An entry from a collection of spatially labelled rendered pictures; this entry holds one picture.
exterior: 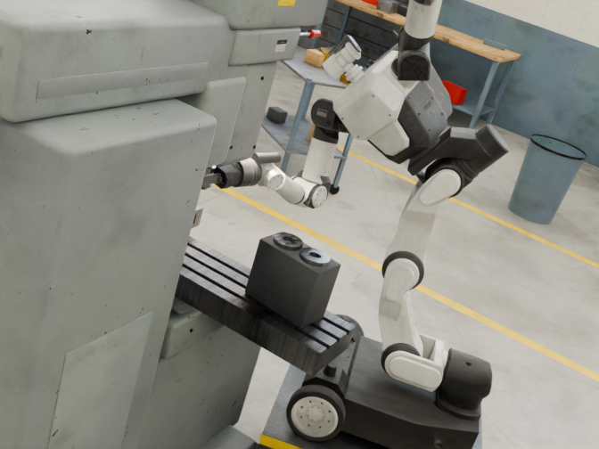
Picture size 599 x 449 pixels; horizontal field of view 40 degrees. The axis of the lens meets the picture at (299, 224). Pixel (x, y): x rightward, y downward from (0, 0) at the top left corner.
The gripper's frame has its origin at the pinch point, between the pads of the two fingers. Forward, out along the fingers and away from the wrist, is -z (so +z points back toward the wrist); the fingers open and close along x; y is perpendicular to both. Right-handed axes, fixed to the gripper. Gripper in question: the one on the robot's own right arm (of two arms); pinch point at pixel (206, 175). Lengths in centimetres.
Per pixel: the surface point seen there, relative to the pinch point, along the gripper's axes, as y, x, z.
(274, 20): -52, 14, -1
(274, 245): 9.0, 29.0, 7.0
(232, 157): -11.0, 11.0, -1.3
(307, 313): 23, 45, 11
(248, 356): 72, 5, 35
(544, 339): 127, -4, 286
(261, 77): -34.5, 9.8, 3.1
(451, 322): 126, -38, 236
